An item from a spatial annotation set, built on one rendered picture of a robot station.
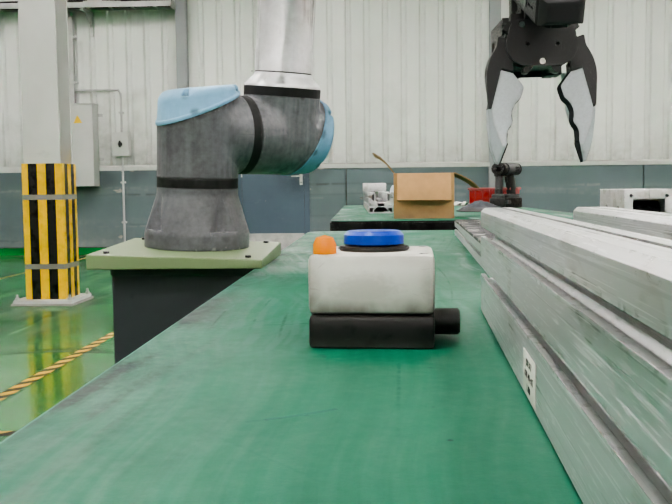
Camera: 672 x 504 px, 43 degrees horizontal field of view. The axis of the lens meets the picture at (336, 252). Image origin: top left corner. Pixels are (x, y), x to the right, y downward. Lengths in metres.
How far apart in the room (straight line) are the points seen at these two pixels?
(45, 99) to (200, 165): 5.84
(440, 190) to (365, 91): 8.98
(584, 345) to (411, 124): 11.41
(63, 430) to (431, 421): 0.16
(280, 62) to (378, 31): 10.56
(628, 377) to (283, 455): 0.16
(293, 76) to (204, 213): 0.25
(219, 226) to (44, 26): 5.94
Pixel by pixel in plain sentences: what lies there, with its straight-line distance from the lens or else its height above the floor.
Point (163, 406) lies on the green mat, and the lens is 0.41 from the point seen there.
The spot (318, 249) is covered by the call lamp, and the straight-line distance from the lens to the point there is 0.54.
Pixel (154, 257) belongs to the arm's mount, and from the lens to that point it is 1.12.
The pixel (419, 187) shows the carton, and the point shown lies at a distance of 2.80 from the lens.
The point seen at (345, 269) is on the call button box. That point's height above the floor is 0.83.
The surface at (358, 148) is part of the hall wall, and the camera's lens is 11.64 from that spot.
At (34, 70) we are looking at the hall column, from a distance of 7.06.
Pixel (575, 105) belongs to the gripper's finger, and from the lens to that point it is 0.90.
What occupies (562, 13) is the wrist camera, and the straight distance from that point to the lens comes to 0.82.
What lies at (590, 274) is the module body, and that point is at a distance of 0.26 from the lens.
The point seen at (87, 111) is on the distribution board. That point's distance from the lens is 12.04.
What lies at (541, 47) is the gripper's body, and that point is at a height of 1.02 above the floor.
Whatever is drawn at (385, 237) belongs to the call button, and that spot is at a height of 0.85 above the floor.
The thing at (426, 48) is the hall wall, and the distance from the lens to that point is 11.80.
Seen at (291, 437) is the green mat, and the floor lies 0.78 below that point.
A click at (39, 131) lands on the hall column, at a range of 7.01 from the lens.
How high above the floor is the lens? 0.88
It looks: 4 degrees down
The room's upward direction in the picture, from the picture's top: 1 degrees counter-clockwise
